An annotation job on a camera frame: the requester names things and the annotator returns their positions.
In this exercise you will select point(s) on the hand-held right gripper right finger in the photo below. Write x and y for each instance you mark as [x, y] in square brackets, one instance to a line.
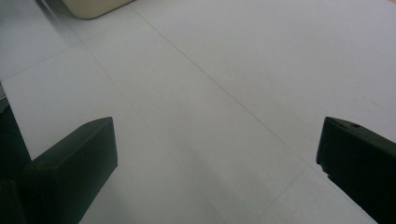
[361, 168]

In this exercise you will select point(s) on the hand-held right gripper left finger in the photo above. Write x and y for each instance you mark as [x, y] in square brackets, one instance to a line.
[68, 174]

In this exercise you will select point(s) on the beige plastic basket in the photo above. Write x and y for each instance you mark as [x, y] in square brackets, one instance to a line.
[93, 7]

